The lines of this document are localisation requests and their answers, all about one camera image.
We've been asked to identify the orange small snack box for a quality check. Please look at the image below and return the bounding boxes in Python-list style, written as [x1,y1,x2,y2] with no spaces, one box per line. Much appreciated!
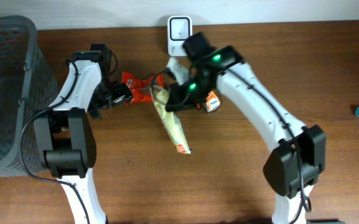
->
[202,91,221,113]

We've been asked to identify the dark red snack packet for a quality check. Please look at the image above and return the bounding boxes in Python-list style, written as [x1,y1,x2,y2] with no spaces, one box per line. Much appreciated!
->
[121,72,154,105]

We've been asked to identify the yellow snack bag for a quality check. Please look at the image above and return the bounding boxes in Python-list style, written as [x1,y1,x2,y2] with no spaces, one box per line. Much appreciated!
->
[150,85,192,154]

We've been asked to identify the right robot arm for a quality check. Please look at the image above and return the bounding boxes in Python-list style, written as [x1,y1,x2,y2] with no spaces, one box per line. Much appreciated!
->
[166,32,326,223]

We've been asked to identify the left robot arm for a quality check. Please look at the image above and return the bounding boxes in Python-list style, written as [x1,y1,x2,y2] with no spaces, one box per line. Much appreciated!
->
[32,44,133,223]

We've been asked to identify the grey plastic mesh basket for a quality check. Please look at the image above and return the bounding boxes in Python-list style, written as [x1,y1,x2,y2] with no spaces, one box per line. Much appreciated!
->
[0,16,59,177]

